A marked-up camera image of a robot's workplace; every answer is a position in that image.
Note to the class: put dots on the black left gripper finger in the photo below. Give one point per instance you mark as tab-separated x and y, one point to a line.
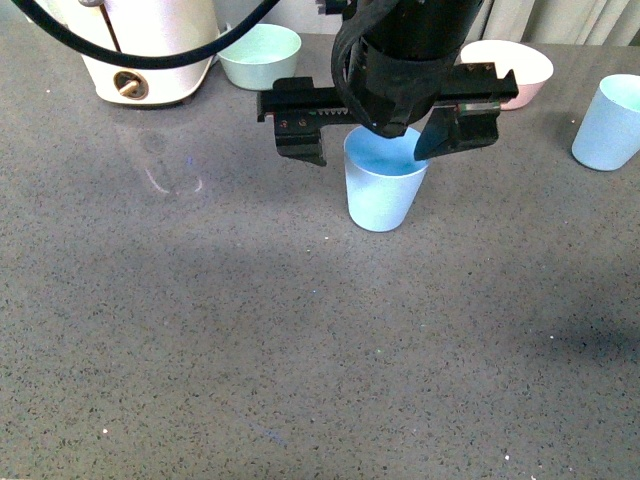
305	146
436	138

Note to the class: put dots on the light blue cup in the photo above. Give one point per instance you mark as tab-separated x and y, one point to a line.
608	136
382	178

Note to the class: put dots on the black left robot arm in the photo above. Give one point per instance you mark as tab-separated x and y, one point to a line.
394	63

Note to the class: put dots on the pink bowl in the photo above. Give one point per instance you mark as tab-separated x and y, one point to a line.
532	68

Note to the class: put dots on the green bowl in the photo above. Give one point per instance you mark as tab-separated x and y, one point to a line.
265	54

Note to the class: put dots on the grey curtain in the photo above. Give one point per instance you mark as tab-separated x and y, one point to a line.
572	22

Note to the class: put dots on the white toaster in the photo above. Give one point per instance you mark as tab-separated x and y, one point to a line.
149	29

